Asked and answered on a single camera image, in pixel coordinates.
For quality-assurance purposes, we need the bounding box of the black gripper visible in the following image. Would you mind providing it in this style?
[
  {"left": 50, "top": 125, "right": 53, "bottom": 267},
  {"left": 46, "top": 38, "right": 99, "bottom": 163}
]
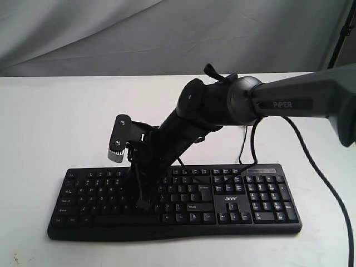
[{"left": 128, "top": 125, "right": 220, "bottom": 211}]

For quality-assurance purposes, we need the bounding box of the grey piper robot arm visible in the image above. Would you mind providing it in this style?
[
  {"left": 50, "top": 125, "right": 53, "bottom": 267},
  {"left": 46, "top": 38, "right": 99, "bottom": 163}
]
[{"left": 127, "top": 64, "right": 355, "bottom": 209}]

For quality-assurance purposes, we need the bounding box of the black acer keyboard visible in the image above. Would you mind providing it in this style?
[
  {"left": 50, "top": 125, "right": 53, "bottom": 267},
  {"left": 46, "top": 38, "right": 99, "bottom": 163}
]
[{"left": 47, "top": 164, "right": 302, "bottom": 242}]

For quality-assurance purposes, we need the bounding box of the grey backdrop cloth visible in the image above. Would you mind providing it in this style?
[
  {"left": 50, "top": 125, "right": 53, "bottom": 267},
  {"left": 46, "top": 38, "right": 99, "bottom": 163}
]
[{"left": 1, "top": 1, "right": 348, "bottom": 77}]

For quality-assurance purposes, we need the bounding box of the black tripod stand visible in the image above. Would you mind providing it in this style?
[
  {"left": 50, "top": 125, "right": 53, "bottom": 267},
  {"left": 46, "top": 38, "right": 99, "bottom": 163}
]
[{"left": 327, "top": 0, "right": 355, "bottom": 69}]

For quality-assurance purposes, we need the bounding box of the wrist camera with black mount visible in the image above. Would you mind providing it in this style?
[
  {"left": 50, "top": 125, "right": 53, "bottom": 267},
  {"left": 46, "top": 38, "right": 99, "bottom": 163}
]
[{"left": 108, "top": 114, "right": 152, "bottom": 164}]

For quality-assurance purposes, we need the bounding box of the black keyboard usb cable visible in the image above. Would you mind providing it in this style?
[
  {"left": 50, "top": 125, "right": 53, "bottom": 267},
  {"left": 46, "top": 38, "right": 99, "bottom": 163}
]
[{"left": 236, "top": 126, "right": 248, "bottom": 165}]

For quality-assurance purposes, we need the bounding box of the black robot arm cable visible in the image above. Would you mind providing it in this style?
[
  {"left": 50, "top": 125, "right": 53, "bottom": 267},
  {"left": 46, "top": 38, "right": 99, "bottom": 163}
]
[{"left": 177, "top": 115, "right": 353, "bottom": 267}]

